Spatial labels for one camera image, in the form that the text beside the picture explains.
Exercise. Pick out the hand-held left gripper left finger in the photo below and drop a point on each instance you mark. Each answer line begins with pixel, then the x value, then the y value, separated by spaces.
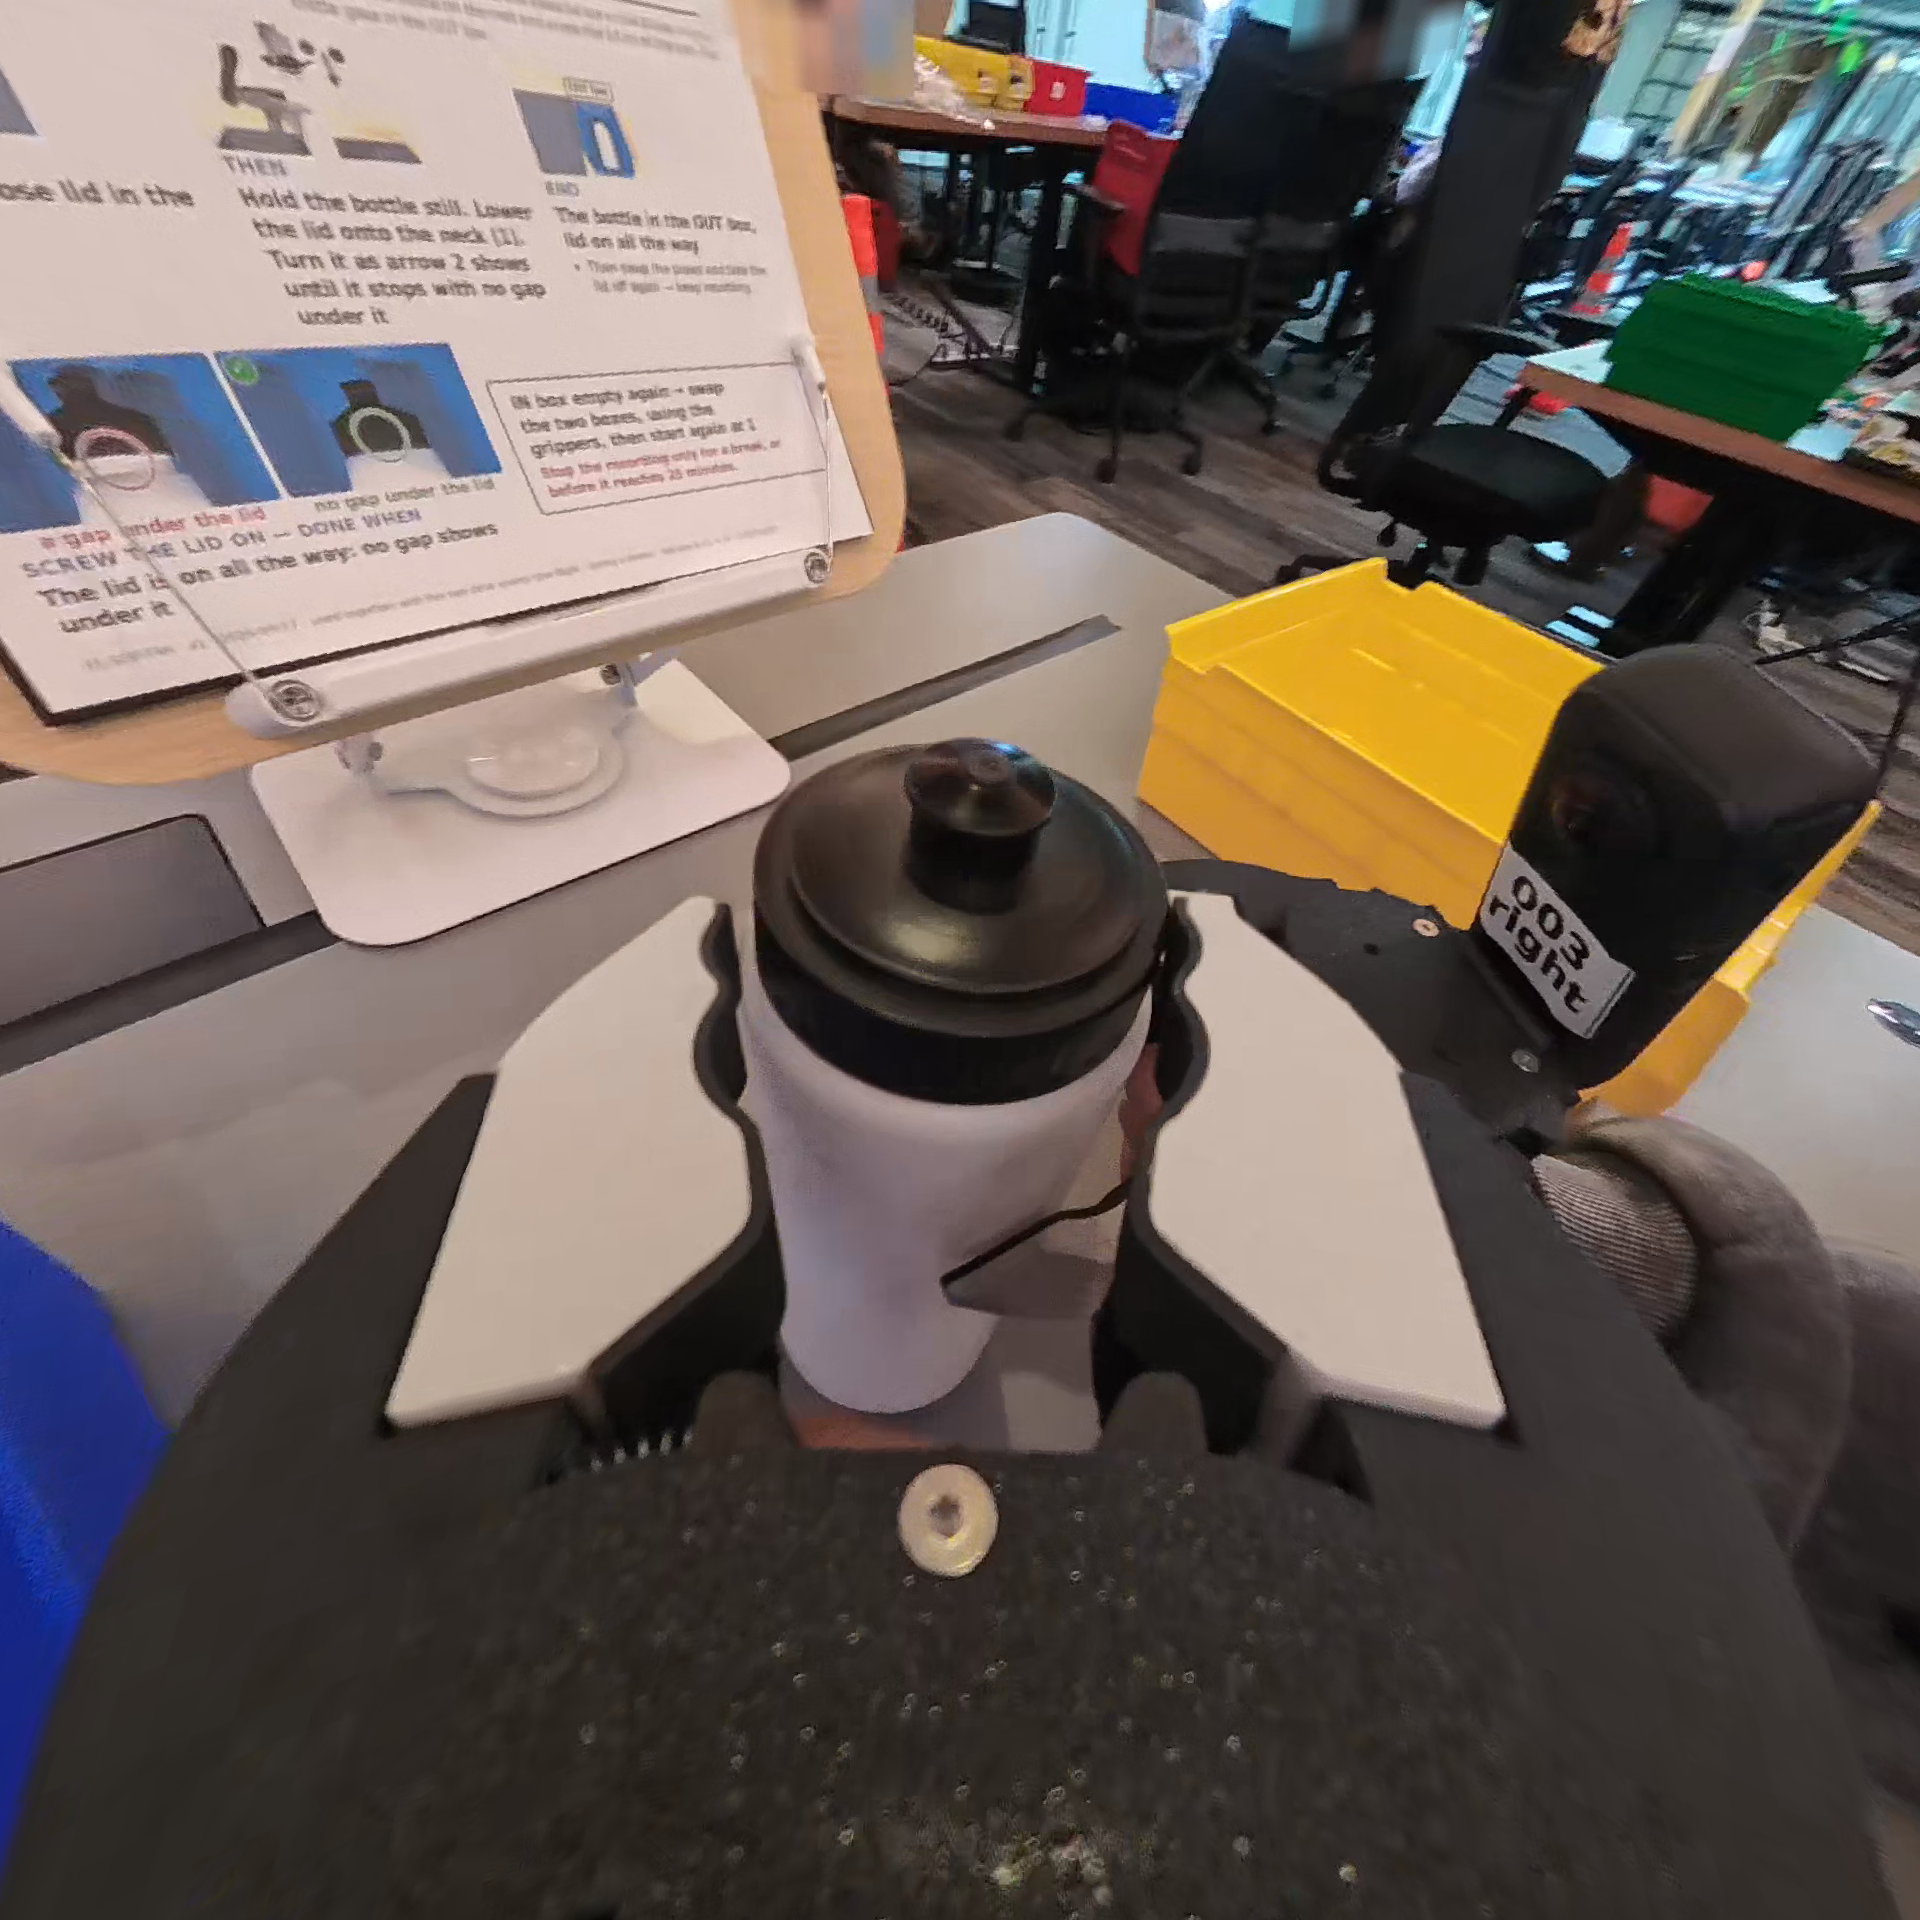
pixel 602 1180

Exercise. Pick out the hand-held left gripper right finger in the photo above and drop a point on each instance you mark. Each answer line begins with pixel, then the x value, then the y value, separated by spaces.
pixel 1306 1198

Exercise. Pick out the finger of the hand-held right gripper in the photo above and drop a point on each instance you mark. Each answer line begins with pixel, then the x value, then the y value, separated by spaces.
pixel 1051 1266

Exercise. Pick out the white plastic bottle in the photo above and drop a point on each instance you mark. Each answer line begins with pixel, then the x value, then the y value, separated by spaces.
pixel 883 1250

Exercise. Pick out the yellow plastic bin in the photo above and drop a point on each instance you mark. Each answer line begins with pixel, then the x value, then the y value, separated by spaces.
pixel 1349 719

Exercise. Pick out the black bottle lid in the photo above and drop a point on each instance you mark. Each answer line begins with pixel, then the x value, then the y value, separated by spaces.
pixel 865 930

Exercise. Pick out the blue plastic bin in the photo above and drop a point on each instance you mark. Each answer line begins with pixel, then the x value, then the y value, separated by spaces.
pixel 62 1503

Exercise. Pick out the person's right forearm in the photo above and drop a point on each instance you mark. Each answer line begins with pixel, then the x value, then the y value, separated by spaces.
pixel 1772 1322

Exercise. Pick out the person's right hand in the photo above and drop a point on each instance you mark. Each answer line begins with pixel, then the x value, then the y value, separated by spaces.
pixel 1138 1117

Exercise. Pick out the wooden side table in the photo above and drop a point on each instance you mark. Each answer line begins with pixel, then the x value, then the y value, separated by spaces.
pixel 1698 448

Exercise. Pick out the black office chair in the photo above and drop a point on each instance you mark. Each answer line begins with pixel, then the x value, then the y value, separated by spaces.
pixel 1242 250
pixel 1505 479

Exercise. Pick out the instruction sheet on wooden stand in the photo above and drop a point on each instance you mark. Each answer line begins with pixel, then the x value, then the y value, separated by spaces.
pixel 718 751

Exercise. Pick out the green crate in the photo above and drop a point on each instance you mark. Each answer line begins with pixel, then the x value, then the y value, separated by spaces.
pixel 1735 351

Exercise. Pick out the small blue bin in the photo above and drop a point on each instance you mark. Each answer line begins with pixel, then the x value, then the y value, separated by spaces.
pixel 1134 103

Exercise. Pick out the printed instruction sheet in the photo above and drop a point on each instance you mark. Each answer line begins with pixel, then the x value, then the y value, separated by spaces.
pixel 375 303

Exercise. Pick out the orange traffic cone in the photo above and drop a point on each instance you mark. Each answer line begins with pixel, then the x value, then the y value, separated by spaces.
pixel 865 276

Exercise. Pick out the small red bin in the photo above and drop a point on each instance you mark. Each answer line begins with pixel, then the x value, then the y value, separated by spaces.
pixel 1059 88

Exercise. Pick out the wooden background table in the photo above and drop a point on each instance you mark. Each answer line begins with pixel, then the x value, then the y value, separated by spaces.
pixel 973 123

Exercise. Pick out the small yellow bin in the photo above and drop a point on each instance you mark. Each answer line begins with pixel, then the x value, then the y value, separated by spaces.
pixel 973 66

